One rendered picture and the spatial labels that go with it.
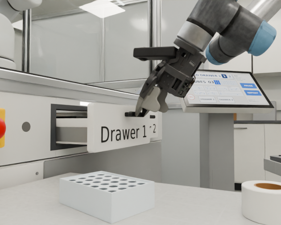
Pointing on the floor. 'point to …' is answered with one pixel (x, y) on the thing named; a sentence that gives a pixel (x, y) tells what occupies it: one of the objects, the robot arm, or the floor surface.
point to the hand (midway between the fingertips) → (139, 110)
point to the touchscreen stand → (216, 151)
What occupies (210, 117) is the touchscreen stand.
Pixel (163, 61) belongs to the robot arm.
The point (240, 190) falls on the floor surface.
